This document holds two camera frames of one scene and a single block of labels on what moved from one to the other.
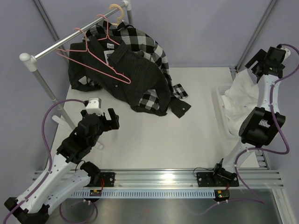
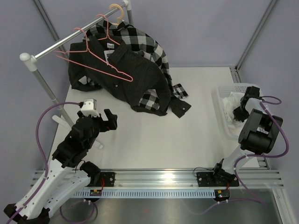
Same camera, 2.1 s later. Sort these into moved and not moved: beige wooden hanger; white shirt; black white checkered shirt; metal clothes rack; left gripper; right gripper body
Moved: right gripper body; white shirt
Not moved: beige wooden hanger; metal clothes rack; black white checkered shirt; left gripper
